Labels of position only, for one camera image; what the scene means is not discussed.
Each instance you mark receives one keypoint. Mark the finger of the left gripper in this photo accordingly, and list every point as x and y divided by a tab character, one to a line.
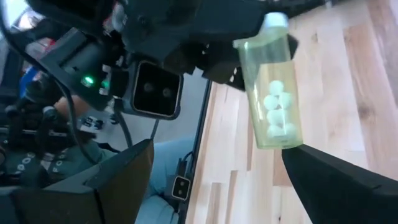
220	62
293	46

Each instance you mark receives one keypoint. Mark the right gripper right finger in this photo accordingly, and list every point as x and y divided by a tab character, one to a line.
342	196

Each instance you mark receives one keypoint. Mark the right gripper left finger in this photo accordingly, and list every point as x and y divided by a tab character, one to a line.
118	186

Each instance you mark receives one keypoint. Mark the small yellow medicine bottle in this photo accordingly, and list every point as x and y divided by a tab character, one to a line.
273	124

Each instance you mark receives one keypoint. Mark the person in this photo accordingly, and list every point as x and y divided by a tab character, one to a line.
168	161

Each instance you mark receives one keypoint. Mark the white printed paper sheet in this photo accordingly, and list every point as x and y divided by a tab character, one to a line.
93	123

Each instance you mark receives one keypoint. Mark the small black camera box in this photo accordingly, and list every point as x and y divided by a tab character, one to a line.
181	188

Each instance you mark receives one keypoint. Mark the black metal table frame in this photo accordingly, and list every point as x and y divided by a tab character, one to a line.
202	124

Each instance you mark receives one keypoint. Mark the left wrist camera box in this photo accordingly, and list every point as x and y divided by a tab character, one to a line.
155	90

